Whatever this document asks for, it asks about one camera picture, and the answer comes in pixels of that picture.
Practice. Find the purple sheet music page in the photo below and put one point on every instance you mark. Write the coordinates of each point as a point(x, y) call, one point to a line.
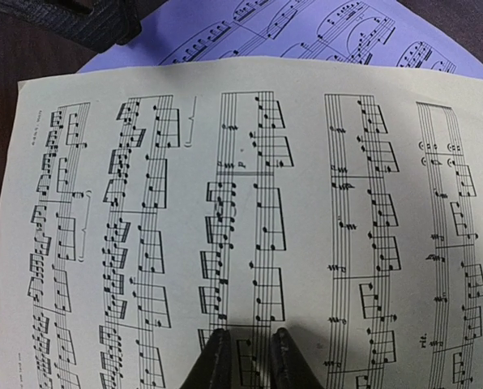
point(376, 33)

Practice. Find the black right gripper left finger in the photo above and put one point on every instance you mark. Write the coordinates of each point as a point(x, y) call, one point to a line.
point(213, 367)

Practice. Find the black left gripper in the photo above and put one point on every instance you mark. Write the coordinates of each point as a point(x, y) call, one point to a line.
point(97, 27)

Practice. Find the yellow sheet music page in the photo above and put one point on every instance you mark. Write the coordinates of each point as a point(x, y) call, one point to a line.
point(143, 208)

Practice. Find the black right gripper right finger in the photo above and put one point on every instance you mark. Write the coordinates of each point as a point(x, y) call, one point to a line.
point(288, 367)

